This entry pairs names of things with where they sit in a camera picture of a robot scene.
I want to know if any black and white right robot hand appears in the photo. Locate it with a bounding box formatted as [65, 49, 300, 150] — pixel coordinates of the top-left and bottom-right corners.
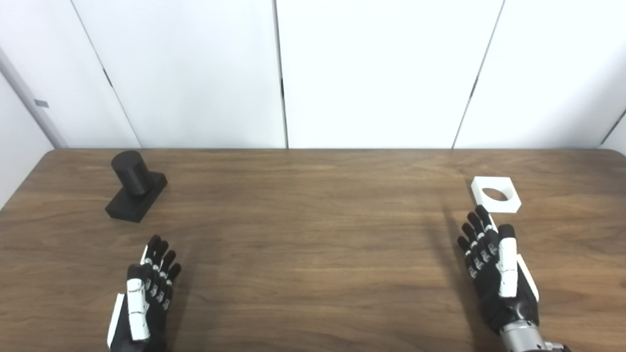
[457, 204, 540, 338]

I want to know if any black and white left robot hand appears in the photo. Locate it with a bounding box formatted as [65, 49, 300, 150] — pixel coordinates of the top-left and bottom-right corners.
[107, 235, 182, 352]

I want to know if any white square piece with hole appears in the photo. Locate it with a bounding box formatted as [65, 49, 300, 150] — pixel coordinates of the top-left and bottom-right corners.
[470, 176, 522, 214]

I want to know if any black peg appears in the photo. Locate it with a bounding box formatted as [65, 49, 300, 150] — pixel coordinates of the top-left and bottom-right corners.
[105, 150, 168, 224]

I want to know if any grey wall corner post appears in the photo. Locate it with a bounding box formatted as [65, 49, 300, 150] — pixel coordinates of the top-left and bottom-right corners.
[0, 46, 69, 149]

